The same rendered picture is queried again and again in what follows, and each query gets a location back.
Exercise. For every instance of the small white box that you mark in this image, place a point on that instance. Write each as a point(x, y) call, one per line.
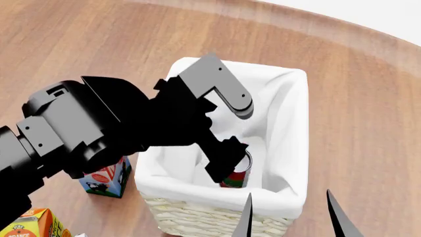
point(81, 235)

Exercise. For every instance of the wicker basket with white liner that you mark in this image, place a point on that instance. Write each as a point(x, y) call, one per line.
point(283, 138)

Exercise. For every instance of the woven wicker basket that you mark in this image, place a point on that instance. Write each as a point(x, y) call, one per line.
point(197, 219)

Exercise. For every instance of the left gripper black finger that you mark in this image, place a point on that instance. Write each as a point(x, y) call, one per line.
point(223, 158)

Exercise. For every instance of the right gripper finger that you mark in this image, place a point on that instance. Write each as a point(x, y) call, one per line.
point(342, 224)
point(245, 222)

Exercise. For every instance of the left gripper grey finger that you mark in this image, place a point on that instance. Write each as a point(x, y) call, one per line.
point(217, 79)

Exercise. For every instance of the orange juice carton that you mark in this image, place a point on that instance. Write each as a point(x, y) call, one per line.
point(33, 224)

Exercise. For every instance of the red tomato sauce can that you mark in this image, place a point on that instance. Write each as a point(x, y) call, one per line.
point(235, 181)

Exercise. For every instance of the milk carton with cow print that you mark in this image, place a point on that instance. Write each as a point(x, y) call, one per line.
point(105, 185)

